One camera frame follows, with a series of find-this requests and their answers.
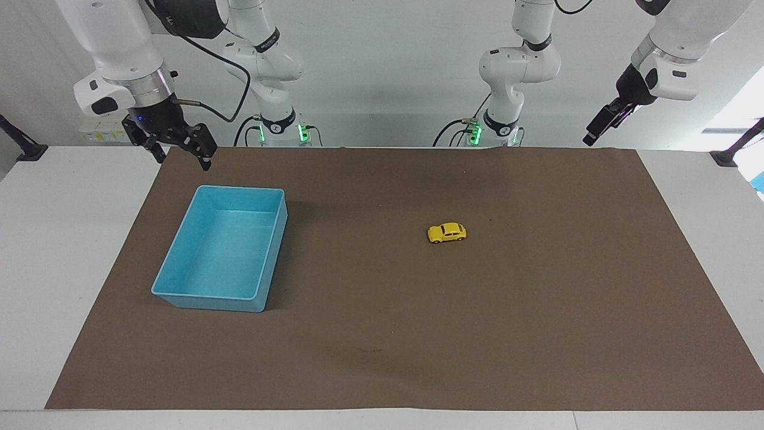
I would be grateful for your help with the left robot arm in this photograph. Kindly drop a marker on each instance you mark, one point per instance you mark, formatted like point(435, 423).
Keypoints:
point(519, 65)

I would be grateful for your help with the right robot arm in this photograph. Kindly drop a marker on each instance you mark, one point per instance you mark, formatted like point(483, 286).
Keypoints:
point(119, 42)

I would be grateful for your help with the yellow toy beetle car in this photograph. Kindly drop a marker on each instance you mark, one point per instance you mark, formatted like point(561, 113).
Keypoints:
point(446, 233)

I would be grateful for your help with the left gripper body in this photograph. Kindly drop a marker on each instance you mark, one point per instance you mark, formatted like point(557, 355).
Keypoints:
point(634, 86)

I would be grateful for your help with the light blue plastic bin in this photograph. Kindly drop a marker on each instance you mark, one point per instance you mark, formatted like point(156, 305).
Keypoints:
point(221, 251)

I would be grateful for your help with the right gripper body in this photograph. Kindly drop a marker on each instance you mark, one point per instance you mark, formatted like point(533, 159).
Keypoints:
point(156, 118)

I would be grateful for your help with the black stand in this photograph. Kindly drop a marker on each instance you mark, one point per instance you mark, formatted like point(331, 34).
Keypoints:
point(731, 153)
point(27, 148)

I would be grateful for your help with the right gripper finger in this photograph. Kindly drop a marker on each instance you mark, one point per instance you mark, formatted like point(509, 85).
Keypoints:
point(200, 142)
point(150, 142)

